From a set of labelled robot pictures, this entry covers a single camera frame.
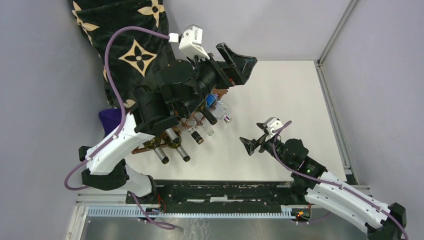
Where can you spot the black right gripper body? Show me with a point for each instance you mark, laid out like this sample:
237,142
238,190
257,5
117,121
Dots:
267,145

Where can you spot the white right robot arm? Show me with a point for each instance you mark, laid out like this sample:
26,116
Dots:
315,184

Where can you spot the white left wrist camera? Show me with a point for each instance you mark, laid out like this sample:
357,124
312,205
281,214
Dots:
191,43

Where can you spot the black floral plush blanket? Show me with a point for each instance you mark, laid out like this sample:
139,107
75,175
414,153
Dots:
134,55

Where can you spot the green wine bottle black cap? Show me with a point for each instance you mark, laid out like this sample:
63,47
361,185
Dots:
208,115

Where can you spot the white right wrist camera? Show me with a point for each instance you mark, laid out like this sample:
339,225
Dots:
272,126

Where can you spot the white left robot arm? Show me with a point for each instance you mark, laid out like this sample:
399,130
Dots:
106,168

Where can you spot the purple cloth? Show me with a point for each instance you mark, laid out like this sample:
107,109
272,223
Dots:
110,119

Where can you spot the blue square vodka bottle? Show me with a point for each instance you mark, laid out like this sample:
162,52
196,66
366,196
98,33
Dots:
218,108

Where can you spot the grey slotted cable duct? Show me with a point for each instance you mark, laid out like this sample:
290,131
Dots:
135,212

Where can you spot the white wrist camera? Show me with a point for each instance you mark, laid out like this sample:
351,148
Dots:
191,43
272,126

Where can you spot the grey aluminium wall rail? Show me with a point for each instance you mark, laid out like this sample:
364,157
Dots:
337,31

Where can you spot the green wine bottle grey cap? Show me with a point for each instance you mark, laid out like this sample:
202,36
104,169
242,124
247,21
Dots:
172,137

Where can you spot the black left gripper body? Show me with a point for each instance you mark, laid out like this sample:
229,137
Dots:
209,76

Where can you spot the brown wooden wine rack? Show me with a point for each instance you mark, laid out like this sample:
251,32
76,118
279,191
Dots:
178,128

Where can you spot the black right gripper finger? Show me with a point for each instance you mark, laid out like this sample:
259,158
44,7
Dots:
252,144
264,126

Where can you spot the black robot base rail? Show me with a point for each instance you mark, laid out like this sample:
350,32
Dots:
222,196

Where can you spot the tall clear glass bottle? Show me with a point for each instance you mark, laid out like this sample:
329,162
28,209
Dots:
202,122

